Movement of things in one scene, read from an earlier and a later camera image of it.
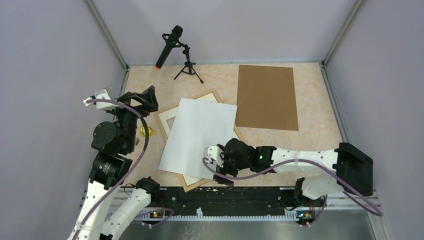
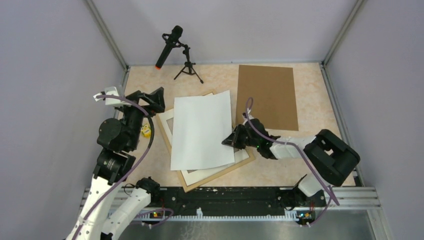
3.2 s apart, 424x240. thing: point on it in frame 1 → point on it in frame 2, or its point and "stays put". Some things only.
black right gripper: (224, 170) → (233, 139)
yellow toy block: (150, 131) stays put
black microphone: (172, 41) stays put
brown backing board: (266, 98) stays put
